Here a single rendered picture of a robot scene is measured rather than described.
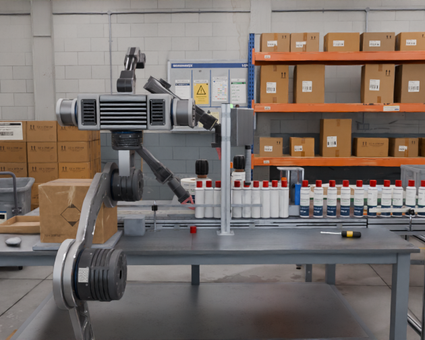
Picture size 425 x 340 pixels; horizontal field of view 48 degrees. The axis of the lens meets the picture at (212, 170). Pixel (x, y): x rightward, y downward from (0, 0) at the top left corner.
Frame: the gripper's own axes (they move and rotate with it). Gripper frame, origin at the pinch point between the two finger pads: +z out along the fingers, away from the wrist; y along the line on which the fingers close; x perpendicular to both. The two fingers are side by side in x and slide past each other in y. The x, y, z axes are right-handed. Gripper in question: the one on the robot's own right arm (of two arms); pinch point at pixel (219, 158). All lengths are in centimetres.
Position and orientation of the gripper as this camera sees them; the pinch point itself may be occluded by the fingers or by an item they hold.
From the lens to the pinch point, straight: 277.1
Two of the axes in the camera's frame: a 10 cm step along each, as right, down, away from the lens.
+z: 0.0, 9.9, 1.3
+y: -10.0, 0.1, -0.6
